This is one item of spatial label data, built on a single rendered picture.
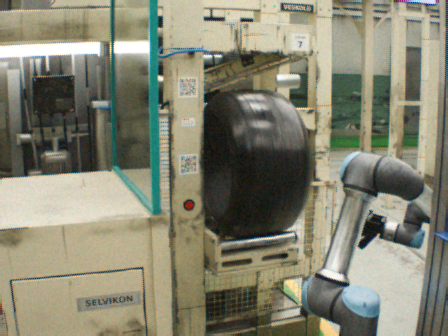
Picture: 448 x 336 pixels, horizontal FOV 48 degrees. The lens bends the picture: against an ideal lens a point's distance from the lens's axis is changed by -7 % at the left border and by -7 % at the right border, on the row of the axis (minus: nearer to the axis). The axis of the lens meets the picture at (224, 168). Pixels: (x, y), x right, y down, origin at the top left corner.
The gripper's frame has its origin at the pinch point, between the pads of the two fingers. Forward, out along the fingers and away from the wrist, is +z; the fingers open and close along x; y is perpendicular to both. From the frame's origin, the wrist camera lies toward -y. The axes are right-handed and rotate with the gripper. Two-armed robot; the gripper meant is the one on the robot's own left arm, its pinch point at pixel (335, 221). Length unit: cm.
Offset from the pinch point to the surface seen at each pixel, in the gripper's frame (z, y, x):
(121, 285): 19, 45, 98
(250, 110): 36, 41, 0
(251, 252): 28.3, -12.6, 16.7
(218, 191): 59, -10, -12
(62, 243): 29, 57, 103
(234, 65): 66, 38, -44
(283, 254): 19.7, -20.1, 4.7
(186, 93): 58, 47, 8
